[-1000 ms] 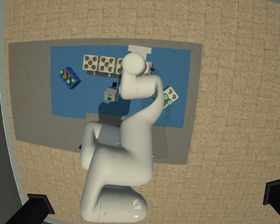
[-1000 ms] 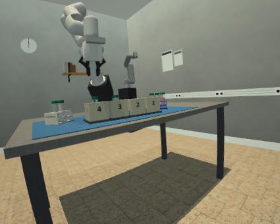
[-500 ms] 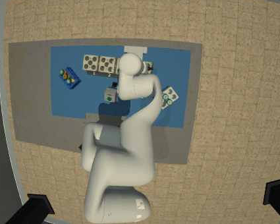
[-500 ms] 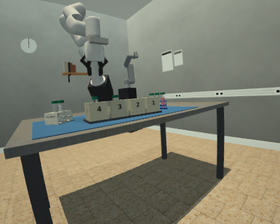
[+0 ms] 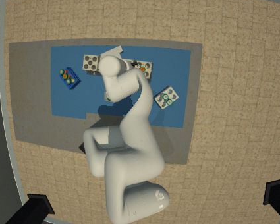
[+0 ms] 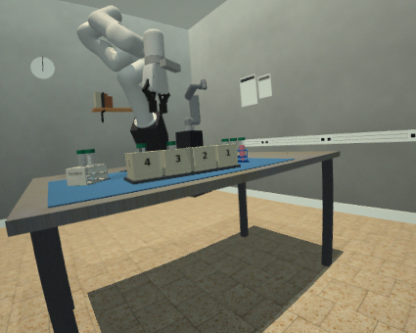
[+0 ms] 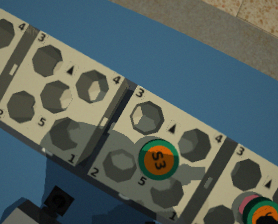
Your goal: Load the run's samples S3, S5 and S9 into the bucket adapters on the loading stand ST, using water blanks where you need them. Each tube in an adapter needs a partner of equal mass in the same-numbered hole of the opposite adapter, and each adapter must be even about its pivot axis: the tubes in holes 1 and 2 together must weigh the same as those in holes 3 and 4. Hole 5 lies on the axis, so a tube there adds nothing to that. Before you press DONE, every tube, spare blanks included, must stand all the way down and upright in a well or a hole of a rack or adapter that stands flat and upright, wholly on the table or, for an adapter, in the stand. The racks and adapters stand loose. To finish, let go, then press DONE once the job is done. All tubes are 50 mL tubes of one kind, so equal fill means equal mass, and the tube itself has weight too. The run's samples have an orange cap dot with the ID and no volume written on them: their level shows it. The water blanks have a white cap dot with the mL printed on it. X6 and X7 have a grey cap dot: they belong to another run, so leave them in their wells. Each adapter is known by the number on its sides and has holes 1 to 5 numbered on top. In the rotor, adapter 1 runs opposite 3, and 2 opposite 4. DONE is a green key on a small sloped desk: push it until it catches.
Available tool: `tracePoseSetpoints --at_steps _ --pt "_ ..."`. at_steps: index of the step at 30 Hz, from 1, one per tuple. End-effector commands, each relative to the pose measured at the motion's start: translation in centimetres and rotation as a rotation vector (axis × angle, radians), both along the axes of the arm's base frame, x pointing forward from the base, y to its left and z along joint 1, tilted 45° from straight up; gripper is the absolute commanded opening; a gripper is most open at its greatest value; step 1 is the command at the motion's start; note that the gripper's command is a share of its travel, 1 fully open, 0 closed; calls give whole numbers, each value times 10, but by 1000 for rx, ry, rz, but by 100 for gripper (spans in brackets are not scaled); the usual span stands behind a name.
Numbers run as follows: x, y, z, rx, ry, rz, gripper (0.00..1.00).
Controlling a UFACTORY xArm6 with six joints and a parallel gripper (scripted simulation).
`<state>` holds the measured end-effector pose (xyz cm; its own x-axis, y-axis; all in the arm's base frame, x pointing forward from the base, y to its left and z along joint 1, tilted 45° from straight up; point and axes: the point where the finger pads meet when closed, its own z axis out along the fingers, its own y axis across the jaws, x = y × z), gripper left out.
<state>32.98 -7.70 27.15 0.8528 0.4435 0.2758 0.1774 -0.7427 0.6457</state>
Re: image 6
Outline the beige block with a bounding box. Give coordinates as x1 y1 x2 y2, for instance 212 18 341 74
190 146 216 171
212 144 238 167
125 151 162 181
161 148 192 176

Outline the blue bench mat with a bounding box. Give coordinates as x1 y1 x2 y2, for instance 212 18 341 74
48 158 295 208

